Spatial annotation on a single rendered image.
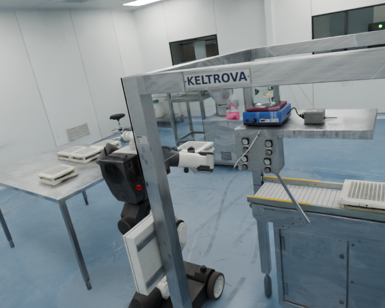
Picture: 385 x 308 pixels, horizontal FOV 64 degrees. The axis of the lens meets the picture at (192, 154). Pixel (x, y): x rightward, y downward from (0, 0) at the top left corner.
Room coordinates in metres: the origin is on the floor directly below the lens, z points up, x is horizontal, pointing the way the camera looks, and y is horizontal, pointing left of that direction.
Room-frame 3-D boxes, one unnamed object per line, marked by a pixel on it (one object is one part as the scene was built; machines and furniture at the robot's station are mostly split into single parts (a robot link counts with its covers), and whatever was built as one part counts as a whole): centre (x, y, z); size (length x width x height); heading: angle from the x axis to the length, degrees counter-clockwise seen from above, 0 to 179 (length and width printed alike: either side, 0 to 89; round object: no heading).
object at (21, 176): (3.04, 1.29, 0.87); 1.50 x 1.10 x 0.04; 52
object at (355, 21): (5.92, -3.22, 1.43); 1.38 x 0.01 x 1.16; 57
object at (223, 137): (4.57, -0.63, 0.38); 0.63 x 0.57 x 0.76; 57
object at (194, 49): (7.78, -0.41, 1.43); 1.32 x 0.01 x 1.11; 57
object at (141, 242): (1.03, 0.22, 1.08); 0.17 x 0.06 x 0.26; 146
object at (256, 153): (1.52, -0.35, 1.25); 0.22 x 0.11 x 0.20; 56
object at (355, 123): (1.52, -0.59, 1.36); 0.62 x 0.38 x 0.04; 56
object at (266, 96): (1.59, -0.42, 1.57); 0.15 x 0.15 x 0.19
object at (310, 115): (1.44, -0.60, 1.41); 0.12 x 0.07 x 0.06; 56
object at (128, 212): (1.75, 0.40, 0.88); 0.28 x 0.13 x 0.18; 145
